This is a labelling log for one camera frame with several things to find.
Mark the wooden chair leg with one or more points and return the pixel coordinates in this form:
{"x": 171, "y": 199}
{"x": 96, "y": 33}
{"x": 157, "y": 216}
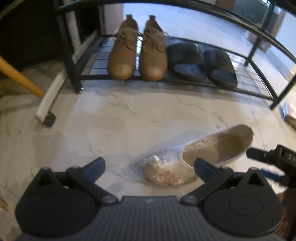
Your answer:
{"x": 11, "y": 72}

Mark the black slide sandal left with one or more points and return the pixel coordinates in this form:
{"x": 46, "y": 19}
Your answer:
{"x": 184, "y": 60}

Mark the white pole with black foot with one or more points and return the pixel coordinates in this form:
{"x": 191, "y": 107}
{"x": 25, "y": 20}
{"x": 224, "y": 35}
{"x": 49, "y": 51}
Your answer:
{"x": 43, "y": 114}

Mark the black metal shoe rack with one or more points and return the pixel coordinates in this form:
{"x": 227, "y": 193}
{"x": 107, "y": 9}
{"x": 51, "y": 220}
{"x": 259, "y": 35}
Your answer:
{"x": 261, "y": 33}

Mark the black slide sandal right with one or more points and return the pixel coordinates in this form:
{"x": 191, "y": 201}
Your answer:
{"x": 218, "y": 66}

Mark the tan lace-up shoe right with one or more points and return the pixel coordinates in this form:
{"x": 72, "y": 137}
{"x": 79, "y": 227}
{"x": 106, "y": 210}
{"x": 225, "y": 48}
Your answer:
{"x": 153, "y": 60}

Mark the tan lace-up shoe left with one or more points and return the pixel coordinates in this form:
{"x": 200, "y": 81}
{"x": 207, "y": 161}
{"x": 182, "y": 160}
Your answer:
{"x": 121, "y": 62}

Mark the black slide sandal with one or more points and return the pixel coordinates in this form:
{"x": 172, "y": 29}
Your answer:
{"x": 218, "y": 66}
{"x": 184, "y": 60}

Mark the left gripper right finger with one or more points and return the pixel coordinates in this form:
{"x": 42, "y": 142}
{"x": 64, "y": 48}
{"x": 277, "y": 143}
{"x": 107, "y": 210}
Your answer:
{"x": 213, "y": 178}

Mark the tan lace-up shoe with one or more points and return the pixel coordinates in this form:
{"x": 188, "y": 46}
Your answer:
{"x": 153, "y": 60}
{"x": 121, "y": 62}

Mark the white embroidered pearl shoe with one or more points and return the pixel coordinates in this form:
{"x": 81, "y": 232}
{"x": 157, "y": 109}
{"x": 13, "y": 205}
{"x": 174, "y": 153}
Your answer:
{"x": 175, "y": 166}

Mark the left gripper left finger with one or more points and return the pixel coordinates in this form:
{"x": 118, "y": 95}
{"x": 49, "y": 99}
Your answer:
{"x": 84, "y": 179}

